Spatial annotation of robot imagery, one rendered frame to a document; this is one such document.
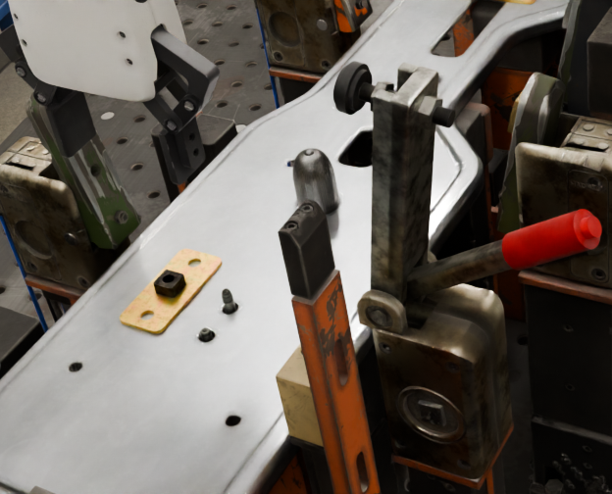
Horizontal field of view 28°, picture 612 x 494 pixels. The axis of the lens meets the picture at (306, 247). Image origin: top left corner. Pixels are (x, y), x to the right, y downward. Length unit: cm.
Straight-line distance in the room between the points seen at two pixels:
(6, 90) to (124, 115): 164
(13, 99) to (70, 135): 243
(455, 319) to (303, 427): 11
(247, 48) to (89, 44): 103
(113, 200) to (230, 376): 22
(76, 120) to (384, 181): 25
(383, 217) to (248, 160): 32
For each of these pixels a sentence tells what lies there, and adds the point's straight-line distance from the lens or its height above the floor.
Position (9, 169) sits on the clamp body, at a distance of 99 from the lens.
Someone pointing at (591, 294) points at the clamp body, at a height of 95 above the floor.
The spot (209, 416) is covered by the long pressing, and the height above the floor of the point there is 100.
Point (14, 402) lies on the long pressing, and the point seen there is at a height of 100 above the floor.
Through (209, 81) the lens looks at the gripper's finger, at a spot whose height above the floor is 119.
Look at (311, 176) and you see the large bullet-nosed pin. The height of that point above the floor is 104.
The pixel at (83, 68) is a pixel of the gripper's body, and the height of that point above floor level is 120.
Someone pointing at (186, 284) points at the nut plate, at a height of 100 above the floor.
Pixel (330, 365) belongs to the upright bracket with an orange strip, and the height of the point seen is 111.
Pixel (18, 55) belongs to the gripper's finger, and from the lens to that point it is 83.
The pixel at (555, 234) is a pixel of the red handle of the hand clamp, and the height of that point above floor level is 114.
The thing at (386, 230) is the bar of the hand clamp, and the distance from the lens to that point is 70.
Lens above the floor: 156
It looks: 39 degrees down
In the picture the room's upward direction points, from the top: 12 degrees counter-clockwise
